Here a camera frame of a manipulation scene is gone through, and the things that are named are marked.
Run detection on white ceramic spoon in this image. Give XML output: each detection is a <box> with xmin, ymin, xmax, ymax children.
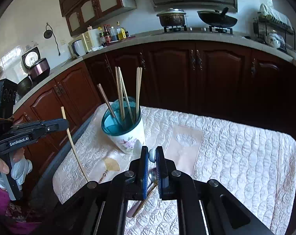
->
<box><xmin>133</xmin><ymin>140</ymin><xmax>156</xmax><ymax>163</ymax></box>

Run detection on pale bamboo chopstick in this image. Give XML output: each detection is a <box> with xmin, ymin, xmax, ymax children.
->
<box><xmin>137</xmin><ymin>67</ymin><xmax>143</xmax><ymax>115</ymax></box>

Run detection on dark wooden chopstick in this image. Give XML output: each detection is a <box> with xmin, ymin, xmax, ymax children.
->
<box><xmin>117</xmin><ymin>67</ymin><xmax>134</xmax><ymax>125</ymax></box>

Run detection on white electric kettle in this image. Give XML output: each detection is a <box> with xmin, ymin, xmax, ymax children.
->
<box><xmin>68</xmin><ymin>39</ymin><xmax>86</xmax><ymax>58</ymax></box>

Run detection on dark cooking pot with lid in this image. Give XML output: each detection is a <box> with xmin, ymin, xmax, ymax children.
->
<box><xmin>156</xmin><ymin>8</ymin><xmax>186</xmax><ymax>27</ymax></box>

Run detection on upper wall cabinets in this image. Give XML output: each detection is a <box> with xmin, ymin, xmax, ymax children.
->
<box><xmin>59</xmin><ymin>0</ymin><xmax>137</xmax><ymax>37</ymax></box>

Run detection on light bamboo chopstick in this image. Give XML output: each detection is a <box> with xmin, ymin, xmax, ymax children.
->
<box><xmin>115</xmin><ymin>67</ymin><xmax>125</xmax><ymax>121</ymax></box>

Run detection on white floral utensil holder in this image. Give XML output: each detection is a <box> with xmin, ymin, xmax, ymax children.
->
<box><xmin>101</xmin><ymin>97</ymin><xmax>145</xmax><ymax>154</ymax></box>

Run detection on dark sauce bottle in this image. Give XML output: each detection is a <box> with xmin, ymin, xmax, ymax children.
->
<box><xmin>103</xmin><ymin>24</ymin><xmax>111</xmax><ymax>43</ymax></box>

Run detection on black bowl on counter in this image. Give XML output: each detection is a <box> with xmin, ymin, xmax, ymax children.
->
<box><xmin>17</xmin><ymin>76</ymin><xmax>32</xmax><ymax>97</ymax></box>

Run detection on rice cooker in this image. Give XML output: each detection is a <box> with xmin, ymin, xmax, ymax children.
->
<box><xmin>21</xmin><ymin>47</ymin><xmax>50</xmax><ymax>84</ymax></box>

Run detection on black wok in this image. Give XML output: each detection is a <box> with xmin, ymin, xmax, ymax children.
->
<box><xmin>197</xmin><ymin>7</ymin><xmax>238</xmax><ymax>28</ymax></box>

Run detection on steel spoon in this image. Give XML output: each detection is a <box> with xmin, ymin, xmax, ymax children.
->
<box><xmin>126</xmin><ymin>168</ymin><xmax>156</xmax><ymax>218</ymax></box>

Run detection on cream quilted table cloth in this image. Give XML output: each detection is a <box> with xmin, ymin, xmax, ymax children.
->
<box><xmin>53</xmin><ymin>105</ymin><xmax>296</xmax><ymax>234</ymax></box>

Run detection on steel fork pink handle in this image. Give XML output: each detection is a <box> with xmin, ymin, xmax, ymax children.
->
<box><xmin>132</xmin><ymin>182</ymin><xmax>158</xmax><ymax>218</ymax></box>

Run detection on white gloved left hand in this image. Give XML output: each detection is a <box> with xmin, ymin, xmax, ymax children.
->
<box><xmin>0</xmin><ymin>148</ymin><xmax>32</xmax><ymax>190</ymax></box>

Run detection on thin curved bamboo stick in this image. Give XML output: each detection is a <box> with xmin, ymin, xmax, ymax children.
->
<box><xmin>60</xmin><ymin>106</ymin><xmax>90</xmax><ymax>183</ymax></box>

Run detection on oil bottle yellow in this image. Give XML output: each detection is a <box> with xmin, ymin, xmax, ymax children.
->
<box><xmin>117</xmin><ymin>21</ymin><xmax>126</xmax><ymax>40</ymax></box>

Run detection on gas stove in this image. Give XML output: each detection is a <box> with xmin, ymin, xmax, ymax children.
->
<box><xmin>163</xmin><ymin>25</ymin><xmax>233</xmax><ymax>35</ymax></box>

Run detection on dish drying rack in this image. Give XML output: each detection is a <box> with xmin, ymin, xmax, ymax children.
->
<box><xmin>253</xmin><ymin>3</ymin><xmax>296</xmax><ymax>53</ymax></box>

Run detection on brown wooden chopstick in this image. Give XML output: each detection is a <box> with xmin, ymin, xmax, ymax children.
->
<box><xmin>97</xmin><ymin>83</ymin><xmax>121</xmax><ymax>125</ymax></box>

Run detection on wooden kitchen cabinets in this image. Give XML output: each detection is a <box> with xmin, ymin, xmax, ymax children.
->
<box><xmin>12</xmin><ymin>40</ymin><xmax>296</xmax><ymax>177</ymax></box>

